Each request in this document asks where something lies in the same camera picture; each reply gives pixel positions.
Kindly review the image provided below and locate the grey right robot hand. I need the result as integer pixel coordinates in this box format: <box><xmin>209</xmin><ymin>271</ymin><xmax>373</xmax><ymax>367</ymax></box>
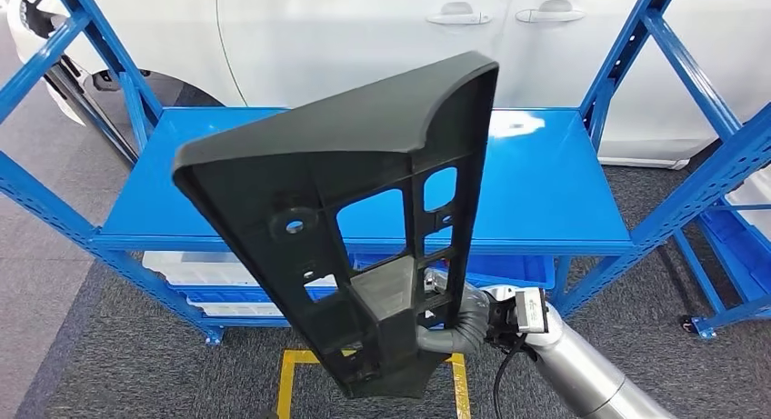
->
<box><xmin>423</xmin><ymin>269</ymin><xmax>480</xmax><ymax>330</ymax></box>

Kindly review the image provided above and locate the black plastic frame part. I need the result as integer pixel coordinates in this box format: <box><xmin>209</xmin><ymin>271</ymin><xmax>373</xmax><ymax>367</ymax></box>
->
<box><xmin>173</xmin><ymin>50</ymin><xmax>501</xmax><ymax>401</ymax></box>

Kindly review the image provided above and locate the blue metal shelf rack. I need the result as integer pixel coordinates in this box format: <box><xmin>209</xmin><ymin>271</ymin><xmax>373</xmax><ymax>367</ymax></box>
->
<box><xmin>0</xmin><ymin>0</ymin><xmax>771</xmax><ymax>345</ymax></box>

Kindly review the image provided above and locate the yellow floor tape square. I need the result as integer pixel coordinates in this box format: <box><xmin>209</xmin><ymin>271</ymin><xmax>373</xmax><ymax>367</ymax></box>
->
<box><xmin>275</xmin><ymin>350</ymin><xmax>472</xmax><ymax>419</ymax></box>

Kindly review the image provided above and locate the white plastic tray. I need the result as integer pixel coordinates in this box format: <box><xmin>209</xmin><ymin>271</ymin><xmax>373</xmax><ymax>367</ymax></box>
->
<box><xmin>142</xmin><ymin>252</ymin><xmax>338</xmax><ymax>288</ymax></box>
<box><xmin>187</xmin><ymin>298</ymin><xmax>285</xmax><ymax>319</ymax></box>
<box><xmin>726</xmin><ymin>165</ymin><xmax>771</xmax><ymax>224</ymax></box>

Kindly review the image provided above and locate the blue plastic tray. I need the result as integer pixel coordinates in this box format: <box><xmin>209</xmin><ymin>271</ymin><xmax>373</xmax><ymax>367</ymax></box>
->
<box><xmin>177</xmin><ymin>284</ymin><xmax>338</xmax><ymax>304</ymax></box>

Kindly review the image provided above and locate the white car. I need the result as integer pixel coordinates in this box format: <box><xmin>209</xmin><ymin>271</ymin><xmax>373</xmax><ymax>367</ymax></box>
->
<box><xmin>5</xmin><ymin>0</ymin><xmax>771</xmax><ymax>171</ymax></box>

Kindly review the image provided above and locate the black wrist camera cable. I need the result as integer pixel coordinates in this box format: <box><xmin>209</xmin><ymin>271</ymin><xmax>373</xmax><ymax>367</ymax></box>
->
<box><xmin>492</xmin><ymin>334</ymin><xmax>531</xmax><ymax>419</ymax></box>

